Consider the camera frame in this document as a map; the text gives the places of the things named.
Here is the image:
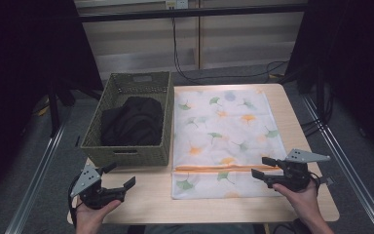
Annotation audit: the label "floral mesh laundry bag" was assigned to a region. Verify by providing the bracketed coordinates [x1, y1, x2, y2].
[170, 88, 288, 200]

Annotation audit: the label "black metal stand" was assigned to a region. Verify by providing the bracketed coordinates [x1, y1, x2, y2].
[47, 81, 63, 137]

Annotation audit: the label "grey tape marker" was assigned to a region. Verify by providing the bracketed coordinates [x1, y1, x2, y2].
[320, 175, 335, 187]

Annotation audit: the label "black floor cables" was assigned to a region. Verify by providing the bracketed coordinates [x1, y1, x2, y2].
[300, 91, 336, 137]

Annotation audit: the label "black horizontal bar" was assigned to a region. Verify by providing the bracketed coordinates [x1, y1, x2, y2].
[77, 3, 310, 23]

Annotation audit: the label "green woven basket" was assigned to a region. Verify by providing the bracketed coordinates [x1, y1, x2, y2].
[80, 71, 175, 168]

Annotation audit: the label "person's right hand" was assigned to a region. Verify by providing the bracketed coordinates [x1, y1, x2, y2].
[272, 179, 322, 225]

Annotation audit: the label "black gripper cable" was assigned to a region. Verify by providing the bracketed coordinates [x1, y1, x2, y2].
[66, 174, 83, 228]
[309, 171, 323, 196]

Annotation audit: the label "person's left hand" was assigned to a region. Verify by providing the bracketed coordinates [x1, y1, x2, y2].
[74, 196, 123, 230]

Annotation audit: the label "metal floor rail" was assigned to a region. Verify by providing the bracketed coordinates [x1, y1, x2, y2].
[4, 106, 76, 234]
[300, 94, 374, 234]

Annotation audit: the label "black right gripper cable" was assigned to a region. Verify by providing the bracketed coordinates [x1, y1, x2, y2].
[309, 171, 323, 196]

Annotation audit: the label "black hanging wall cable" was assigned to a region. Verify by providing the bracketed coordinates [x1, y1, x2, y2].
[170, 17, 290, 86]

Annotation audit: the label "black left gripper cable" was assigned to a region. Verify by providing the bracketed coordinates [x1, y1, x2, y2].
[66, 174, 83, 228]

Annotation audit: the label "black garment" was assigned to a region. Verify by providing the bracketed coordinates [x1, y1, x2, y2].
[100, 96, 165, 147]

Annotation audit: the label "black curtain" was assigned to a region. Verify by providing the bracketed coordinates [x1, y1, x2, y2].
[283, 0, 374, 164]
[0, 0, 104, 199]

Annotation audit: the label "white wall socket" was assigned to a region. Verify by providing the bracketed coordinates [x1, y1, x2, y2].
[165, 0, 189, 10]

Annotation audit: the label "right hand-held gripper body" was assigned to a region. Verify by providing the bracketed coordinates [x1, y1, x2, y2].
[266, 148, 332, 193]

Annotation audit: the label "person's grey clothing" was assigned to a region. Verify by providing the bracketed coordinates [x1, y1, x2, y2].
[144, 223, 264, 234]

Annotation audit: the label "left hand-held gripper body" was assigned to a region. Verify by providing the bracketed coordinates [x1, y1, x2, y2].
[69, 163, 127, 210]

